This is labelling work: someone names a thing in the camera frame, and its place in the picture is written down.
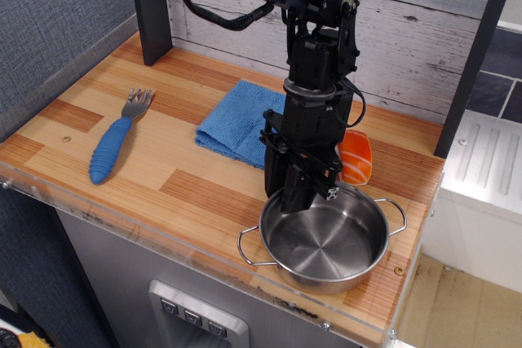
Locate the white ribbed drainboard unit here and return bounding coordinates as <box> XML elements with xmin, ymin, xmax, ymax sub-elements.
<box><xmin>422</xmin><ymin>111</ymin><xmax>521</xmax><ymax>292</ymax></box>

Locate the black left vertical post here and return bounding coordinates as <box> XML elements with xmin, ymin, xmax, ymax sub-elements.
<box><xmin>135</xmin><ymin>0</ymin><xmax>172</xmax><ymax>66</ymax></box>

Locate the silver steel pot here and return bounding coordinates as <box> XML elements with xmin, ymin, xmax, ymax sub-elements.
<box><xmin>254</xmin><ymin>183</ymin><xmax>394</xmax><ymax>294</ymax></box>

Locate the blue folded cloth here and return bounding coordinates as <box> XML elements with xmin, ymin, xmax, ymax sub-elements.
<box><xmin>195</xmin><ymin>81</ymin><xmax>285</xmax><ymax>170</ymax></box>

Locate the blue handled metal fork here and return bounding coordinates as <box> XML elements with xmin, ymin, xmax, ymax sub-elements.
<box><xmin>88</xmin><ymin>89</ymin><xmax>153</xmax><ymax>184</ymax></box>

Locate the yellow object at floor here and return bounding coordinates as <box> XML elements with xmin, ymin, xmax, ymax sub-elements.
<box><xmin>17</xmin><ymin>333</ymin><xmax>51</xmax><ymax>348</ymax></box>

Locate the clear acrylic edge guard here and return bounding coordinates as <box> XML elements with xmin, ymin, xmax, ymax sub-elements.
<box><xmin>1</xmin><ymin>164</ymin><xmax>396</xmax><ymax>347</ymax></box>

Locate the silver dispenser button panel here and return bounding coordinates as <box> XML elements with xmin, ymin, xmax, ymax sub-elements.
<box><xmin>148</xmin><ymin>280</ymin><xmax>250</xmax><ymax>347</ymax></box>

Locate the black vertical post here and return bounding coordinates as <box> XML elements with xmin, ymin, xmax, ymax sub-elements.
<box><xmin>434</xmin><ymin>0</ymin><xmax>507</xmax><ymax>158</ymax></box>
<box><xmin>135</xmin><ymin>0</ymin><xmax>172</xmax><ymax>66</ymax></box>

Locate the black right vertical post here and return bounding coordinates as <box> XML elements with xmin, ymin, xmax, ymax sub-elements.
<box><xmin>434</xmin><ymin>0</ymin><xmax>507</xmax><ymax>158</ymax></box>

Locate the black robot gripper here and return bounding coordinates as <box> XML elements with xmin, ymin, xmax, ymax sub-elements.
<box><xmin>260</xmin><ymin>90</ymin><xmax>353</xmax><ymax>214</ymax></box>

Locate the orange salmon sushi toy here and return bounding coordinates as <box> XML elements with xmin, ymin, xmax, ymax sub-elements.
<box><xmin>336</xmin><ymin>129</ymin><xmax>373</xmax><ymax>186</ymax></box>

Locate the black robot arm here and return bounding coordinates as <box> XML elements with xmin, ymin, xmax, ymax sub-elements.
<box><xmin>260</xmin><ymin>0</ymin><xmax>360</xmax><ymax>214</ymax></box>

